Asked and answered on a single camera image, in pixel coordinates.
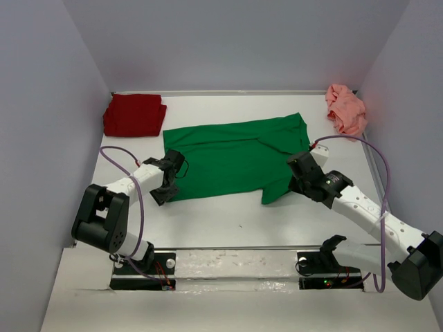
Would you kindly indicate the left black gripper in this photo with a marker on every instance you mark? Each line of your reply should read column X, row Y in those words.
column 160, row 198

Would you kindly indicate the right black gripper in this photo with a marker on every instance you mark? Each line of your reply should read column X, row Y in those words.
column 294, row 186

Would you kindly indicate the green t shirt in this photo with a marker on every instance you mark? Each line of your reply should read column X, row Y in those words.
column 238, row 157

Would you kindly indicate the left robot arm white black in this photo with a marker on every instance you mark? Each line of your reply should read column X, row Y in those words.
column 103, row 214

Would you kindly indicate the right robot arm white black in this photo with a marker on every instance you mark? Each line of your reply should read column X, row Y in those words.
column 408, row 257

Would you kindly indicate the pink t shirt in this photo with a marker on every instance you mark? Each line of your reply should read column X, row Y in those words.
column 345, row 110

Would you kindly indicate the folded red t shirt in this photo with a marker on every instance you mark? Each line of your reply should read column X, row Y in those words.
column 134, row 116

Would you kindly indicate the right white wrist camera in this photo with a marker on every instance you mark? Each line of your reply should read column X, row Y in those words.
column 320, row 154

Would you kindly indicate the aluminium rail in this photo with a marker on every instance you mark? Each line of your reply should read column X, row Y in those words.
column 293, row 247

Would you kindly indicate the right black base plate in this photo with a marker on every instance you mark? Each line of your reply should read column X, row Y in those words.
column 319, row 269

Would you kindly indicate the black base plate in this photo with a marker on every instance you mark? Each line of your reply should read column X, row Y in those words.
column 319, row 269
column 159, row 276

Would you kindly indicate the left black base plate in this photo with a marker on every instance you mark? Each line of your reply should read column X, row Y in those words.
column 159, row 276

